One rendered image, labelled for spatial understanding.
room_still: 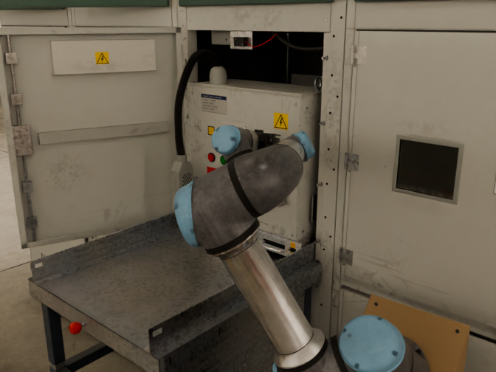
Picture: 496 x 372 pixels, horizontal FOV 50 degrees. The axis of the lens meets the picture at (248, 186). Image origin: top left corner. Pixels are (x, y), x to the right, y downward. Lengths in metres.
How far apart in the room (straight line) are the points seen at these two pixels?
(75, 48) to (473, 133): 1.26
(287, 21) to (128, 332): 1.00
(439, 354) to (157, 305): 0.74
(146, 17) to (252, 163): 1.30
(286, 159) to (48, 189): 1.19
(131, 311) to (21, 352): 1.57
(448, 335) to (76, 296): 1.00
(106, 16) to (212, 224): 1.54
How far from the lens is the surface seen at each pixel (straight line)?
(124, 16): 2.27
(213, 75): 1.87
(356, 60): 1.54
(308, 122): 1.65
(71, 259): 1.80
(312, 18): 1.63
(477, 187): 1.44
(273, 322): 1.06
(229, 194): 0.94
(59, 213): 2.03
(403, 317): 1.34
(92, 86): 1.96
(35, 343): 3.09
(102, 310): 1.54
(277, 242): 1.76
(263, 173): 0.93
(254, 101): 1.72
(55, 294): 1.66
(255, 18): 1.76
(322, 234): 1.72
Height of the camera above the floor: 1.60
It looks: 17 degrees down
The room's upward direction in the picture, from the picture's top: straight up
